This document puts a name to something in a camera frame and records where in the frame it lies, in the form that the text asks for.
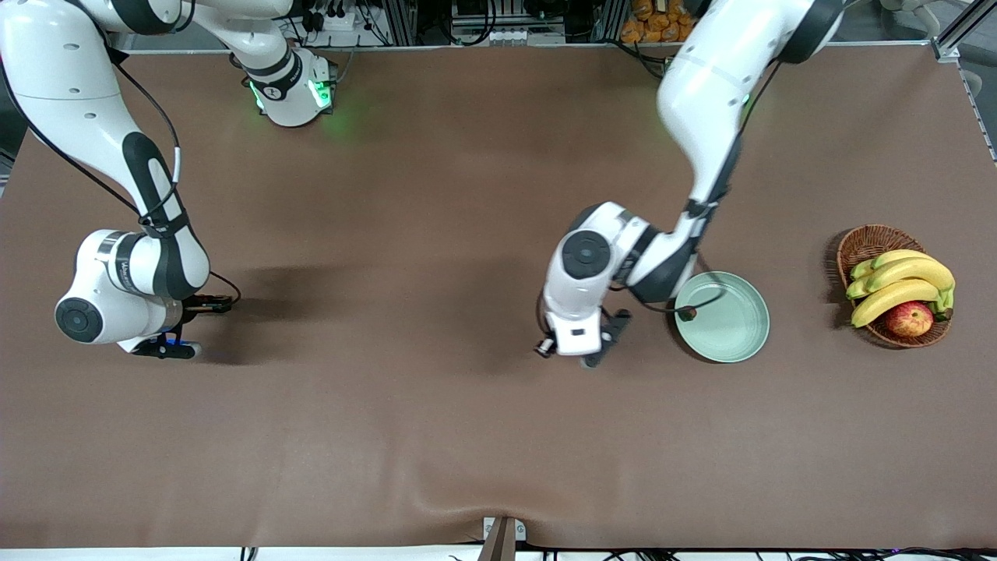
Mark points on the brown table cover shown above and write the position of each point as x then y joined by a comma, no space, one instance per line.
498,428

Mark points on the aluminium frame rail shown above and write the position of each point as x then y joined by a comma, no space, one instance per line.
954,43

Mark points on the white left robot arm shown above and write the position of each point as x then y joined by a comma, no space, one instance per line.
701,93

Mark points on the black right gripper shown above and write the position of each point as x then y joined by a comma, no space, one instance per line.
204,305

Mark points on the yellow banana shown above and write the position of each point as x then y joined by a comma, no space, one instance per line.
911,271
888,300
857,288
896,255

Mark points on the aluminium frame post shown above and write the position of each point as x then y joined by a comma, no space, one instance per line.
399,19

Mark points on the pale green round plate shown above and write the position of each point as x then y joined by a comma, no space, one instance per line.
732,327

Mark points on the white terminal block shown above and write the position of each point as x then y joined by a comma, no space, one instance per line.
514,37

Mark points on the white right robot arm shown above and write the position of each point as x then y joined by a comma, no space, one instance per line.
70,78

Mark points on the metal table edge bracket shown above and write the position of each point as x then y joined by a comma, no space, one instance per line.
504,538

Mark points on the brown wicker basket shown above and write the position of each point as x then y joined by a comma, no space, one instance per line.
868,241

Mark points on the red yellow apple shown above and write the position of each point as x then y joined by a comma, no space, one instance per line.
910,319

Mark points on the net bag of oranges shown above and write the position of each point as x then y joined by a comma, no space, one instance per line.
654,23

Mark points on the white power strip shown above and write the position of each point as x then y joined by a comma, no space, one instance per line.
335,22

